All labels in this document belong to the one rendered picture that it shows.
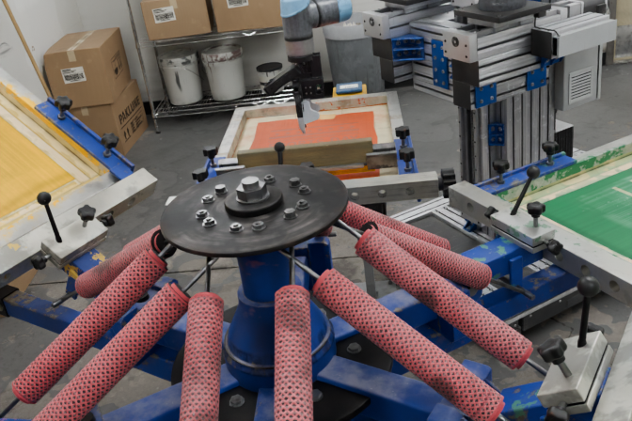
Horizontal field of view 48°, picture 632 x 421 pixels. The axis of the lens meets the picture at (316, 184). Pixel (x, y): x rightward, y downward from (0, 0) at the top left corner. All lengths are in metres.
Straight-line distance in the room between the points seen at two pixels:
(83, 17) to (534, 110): 4.02
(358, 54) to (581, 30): 2.86
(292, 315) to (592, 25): 1.80
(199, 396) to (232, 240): 0.22
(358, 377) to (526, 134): 1.85
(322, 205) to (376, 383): 0.30
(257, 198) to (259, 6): 4.12
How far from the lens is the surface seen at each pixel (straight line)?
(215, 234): 1.05
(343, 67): 5.21
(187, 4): 5.28
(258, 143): 2.34
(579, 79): 2.96
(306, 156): 1.98
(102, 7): 5.93
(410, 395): 1.16
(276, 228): 1.04
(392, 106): 2.41
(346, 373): 1.20
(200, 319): 1.00
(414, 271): 1.08
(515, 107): 2.81
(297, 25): 1.84
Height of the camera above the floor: 1.80
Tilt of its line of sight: 25 degrees down
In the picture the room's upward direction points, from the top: 8 degrees counter-clockwise
